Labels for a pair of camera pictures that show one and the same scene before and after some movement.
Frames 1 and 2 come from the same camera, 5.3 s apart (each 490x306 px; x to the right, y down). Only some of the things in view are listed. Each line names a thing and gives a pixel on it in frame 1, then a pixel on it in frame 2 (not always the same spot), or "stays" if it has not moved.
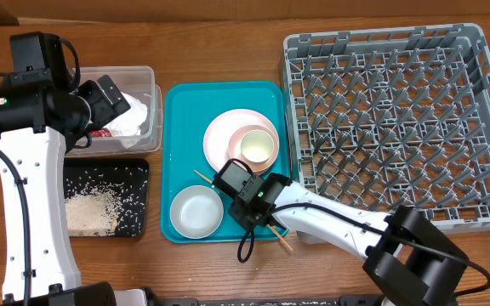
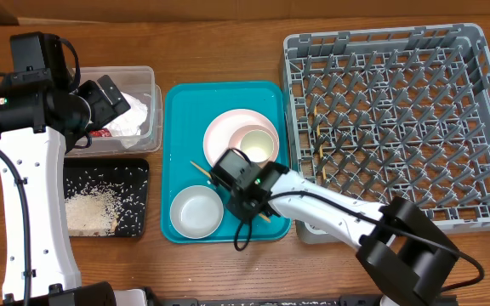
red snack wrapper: x=100 y=133 stays
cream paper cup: x=257 y=145 stays
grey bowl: x=196 y=212 stays
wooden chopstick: x=275 y=230 → x=321 y=146
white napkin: x=128 y=127 stays
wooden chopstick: x=202 y=176 → x=209 y=175
